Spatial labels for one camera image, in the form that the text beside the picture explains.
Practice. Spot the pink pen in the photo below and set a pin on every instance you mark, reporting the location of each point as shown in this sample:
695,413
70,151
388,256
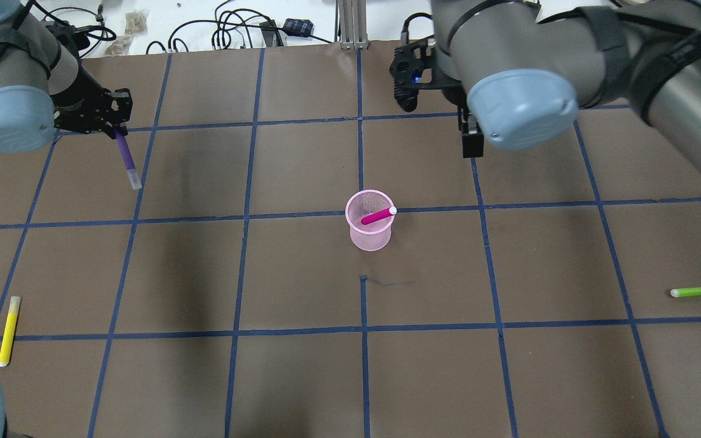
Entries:
378,216

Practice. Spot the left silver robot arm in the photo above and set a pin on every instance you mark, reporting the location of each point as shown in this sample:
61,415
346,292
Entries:
44,86

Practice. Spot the yellow pen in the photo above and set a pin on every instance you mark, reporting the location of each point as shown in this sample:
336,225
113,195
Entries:
9,335

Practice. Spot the pink mesh cup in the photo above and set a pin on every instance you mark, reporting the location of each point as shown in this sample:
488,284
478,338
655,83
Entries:
371,237

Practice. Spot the snack bag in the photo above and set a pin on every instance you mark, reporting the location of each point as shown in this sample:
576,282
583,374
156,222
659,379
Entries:
120,47
136,22

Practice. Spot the purple pen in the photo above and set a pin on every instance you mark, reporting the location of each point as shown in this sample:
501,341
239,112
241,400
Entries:
130,167

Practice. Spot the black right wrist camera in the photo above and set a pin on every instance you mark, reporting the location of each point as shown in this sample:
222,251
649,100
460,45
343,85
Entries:
415,68

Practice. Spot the aluminium frame post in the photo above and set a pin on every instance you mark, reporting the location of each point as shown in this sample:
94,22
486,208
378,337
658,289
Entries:
351,25

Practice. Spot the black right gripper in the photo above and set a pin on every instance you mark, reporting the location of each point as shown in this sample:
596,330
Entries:
471,135

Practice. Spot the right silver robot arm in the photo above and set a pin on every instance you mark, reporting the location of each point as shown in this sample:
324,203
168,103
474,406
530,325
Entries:
525,80

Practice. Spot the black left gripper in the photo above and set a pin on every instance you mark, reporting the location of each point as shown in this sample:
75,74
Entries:
78,100

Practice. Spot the small blue black adapter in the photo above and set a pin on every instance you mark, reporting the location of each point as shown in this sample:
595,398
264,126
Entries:
298,27

